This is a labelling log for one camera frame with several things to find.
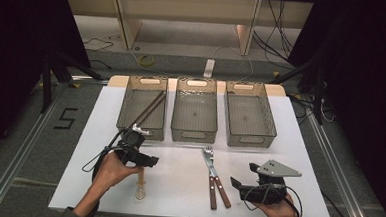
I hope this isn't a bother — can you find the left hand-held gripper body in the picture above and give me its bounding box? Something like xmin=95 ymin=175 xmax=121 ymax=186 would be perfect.
xmin=112 ymin=122 xmax=154 ymax=169

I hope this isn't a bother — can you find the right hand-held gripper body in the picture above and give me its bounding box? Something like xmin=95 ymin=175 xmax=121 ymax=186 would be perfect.
xmin=237 ymin=157 xmax=303 ymax=207

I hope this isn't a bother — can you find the grey translucent plastic bin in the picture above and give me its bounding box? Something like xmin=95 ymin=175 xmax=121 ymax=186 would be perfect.
xmin=221 ymin=80 xmax=280 ymax=150
xmin=114 ymin=74 xmax=170 ymax=142
xmin=169 ymin=75 xmax=222 ymax=145

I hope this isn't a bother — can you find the person's right hand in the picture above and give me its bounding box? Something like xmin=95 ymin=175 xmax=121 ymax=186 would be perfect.
xmin=256 ymin=191 xmax=304 ymax=217

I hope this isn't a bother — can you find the person's left hand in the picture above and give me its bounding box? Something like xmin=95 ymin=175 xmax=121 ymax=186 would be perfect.
xmin=91 ymin=149 xmax=146 ymax=194

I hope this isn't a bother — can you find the yellow tape roll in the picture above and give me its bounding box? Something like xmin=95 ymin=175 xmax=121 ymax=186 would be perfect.
xmin=138 ymin=54 xmax=156 ymax=68

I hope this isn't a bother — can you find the black metal stand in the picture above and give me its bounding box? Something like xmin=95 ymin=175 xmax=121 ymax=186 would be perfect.
xmin=38 ymin=48 xmax=106 ymax=118
xmin=265 ymin=53 xmax=329 ymax=126

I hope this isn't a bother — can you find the dark curtain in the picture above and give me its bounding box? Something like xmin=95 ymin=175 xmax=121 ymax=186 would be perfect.
xmin=0 ymin=0 xmax=95 ymax=172

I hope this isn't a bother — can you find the beige wooden shelf unit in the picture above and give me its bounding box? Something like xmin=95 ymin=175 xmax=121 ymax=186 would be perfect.
xmin=61 ymin=0 xmax=315 ymax=61

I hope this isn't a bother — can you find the left hand-held gripper black cable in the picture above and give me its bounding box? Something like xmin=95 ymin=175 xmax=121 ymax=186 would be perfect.
xmin=80 ymin=126 xmax=128 ymax=186

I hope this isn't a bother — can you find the aluminium floor rail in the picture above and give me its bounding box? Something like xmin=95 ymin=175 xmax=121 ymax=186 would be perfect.
xmin=299 ymin=108 xmax=382 ymax=217
xmin=0 ymin=71 xmax=110 ymax=217

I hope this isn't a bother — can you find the white power cable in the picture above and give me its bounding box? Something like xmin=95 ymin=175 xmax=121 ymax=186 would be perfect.
xmin=210 ymin=43 xmax=256 ymax=84

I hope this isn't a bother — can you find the thin black floor cable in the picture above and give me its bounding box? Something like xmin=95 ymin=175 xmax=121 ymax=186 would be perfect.
xmin=82 ymin=37 xmax=115 ymax=54

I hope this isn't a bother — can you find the bundle of black cables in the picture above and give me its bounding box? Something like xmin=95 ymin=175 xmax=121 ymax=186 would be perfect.
xmin=249 ymin=0 xmax=299 ymax=71

